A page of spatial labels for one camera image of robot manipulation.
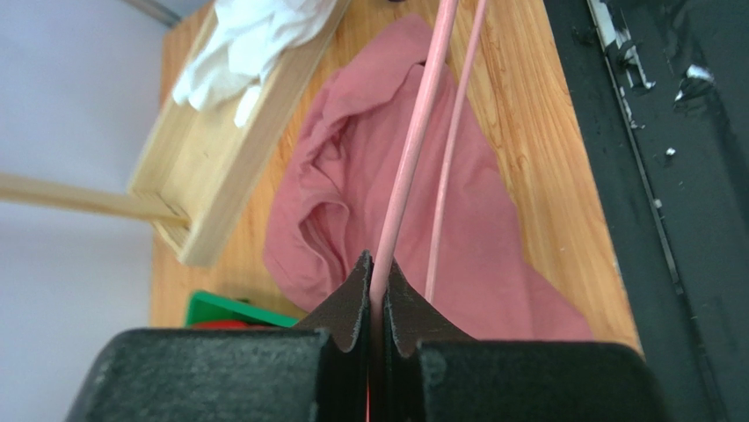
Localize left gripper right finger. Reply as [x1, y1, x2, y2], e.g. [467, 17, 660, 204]
[382, 265, 671, 421]

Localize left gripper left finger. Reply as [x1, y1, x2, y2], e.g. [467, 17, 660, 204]
[67, 251, 373, 421]

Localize pink t shirt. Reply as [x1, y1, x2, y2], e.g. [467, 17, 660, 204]
[264, 15, 593, 341]

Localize pink wire hanger taken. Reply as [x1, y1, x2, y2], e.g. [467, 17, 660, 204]
[367, 0, 488, 421]

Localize red t shirt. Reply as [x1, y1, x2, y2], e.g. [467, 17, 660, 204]
[189, 319, 252, 330]

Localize green plastic bin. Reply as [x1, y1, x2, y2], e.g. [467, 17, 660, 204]
[185, 290, 299, 328]

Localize wooden clothes rack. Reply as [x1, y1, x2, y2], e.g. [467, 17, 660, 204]
[1, 1, 348, 266]

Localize white crumpled cloth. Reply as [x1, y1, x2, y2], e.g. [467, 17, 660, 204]
[171, 0, 336, 127]

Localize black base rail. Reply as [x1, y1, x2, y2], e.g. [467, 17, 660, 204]
[545, 1, 748, 421]

